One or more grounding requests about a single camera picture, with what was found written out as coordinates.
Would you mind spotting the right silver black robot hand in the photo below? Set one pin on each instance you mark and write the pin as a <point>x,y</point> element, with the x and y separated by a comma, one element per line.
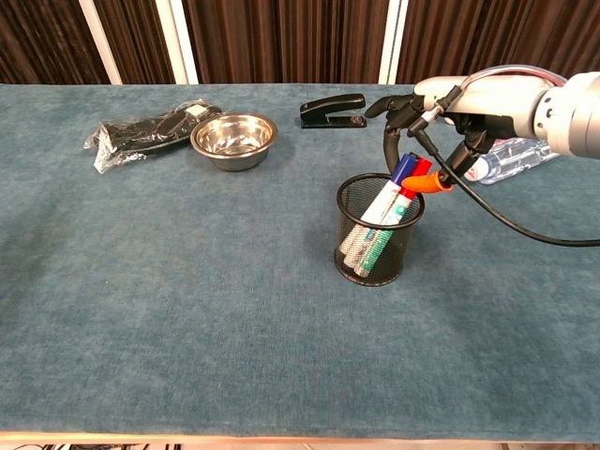
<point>487,98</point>

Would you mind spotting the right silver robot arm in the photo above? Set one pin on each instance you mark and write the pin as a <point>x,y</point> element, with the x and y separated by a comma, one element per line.
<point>572,117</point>

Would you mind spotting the red capped whiteboard marker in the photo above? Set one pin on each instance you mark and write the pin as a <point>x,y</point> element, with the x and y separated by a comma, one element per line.
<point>423,165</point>

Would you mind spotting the blue cap whiteboard marker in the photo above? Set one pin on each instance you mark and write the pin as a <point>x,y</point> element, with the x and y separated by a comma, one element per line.
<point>413,155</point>

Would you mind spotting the black mesh pen cup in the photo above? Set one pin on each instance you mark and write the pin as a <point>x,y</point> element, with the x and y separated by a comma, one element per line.
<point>398,258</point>

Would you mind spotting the clear plastic water bottle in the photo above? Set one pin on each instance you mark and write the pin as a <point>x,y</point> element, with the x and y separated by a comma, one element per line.
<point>513,161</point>

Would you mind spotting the black stapler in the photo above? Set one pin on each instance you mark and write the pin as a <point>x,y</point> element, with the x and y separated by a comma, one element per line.
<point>330,105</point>

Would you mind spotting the brown pleated curtain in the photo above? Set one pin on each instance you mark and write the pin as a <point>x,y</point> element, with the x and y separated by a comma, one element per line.
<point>286,42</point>

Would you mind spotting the stainless steel bowl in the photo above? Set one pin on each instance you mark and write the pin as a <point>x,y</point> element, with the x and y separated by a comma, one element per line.
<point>233,140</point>

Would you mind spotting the black item in plastic bag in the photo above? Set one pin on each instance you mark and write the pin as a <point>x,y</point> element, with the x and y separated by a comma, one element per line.
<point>136,133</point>

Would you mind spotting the blue velvet tablecloth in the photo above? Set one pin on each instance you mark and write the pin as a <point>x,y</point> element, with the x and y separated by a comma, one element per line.
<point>187,304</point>

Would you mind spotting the white partition post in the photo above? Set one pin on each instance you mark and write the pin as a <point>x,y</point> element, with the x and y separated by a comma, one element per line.
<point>100,42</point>
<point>178,42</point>
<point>393,42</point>

